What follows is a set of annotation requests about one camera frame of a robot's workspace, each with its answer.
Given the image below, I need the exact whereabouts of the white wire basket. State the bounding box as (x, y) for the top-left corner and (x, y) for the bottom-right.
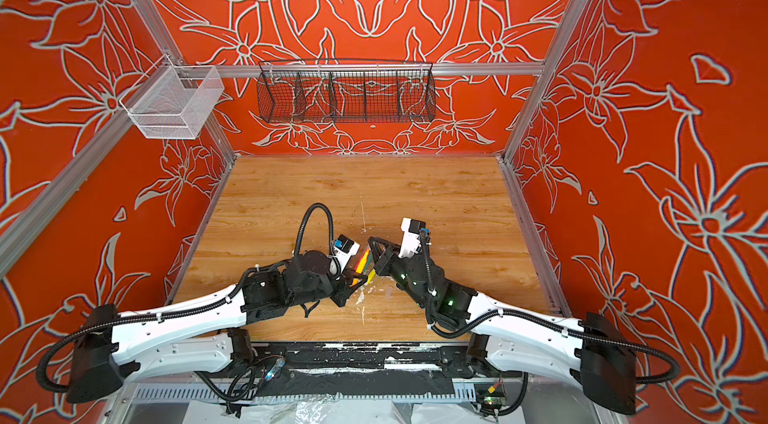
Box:
(118, 56), (224, 140)

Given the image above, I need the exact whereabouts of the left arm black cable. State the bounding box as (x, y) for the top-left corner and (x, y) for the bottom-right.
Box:
(292, 202), (335, 257)

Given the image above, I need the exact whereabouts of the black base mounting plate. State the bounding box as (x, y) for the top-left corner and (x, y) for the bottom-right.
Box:
(202, 341), (517, 399)

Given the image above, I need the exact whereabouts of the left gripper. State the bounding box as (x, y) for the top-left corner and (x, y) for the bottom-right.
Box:
(292, 264), (371, 306)

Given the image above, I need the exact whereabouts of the black wire basket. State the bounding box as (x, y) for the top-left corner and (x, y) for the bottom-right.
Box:
(256, 60), (437, 124)

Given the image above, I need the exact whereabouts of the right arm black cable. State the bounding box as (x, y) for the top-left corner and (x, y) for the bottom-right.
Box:
(419, 228), (682, 386)

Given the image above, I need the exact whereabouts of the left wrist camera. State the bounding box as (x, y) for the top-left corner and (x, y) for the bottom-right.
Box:
(333, 234), (360, 265)

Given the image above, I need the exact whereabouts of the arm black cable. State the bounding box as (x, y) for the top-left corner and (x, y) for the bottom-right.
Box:
(419, 228), (682, 386)
(292, 202), (335, 257)

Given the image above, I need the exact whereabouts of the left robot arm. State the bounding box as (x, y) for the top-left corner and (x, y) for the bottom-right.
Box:
(35, 250), (367, 403)

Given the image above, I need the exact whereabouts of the orange marker pen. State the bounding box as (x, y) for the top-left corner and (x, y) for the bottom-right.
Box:
(355, 248), (370, 274)

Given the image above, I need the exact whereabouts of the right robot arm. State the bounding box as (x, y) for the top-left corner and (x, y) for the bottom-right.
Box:
(368, 237), (681, 415)

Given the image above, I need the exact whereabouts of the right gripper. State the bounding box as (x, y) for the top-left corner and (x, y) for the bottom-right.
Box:
(366, 236), (434, 313)

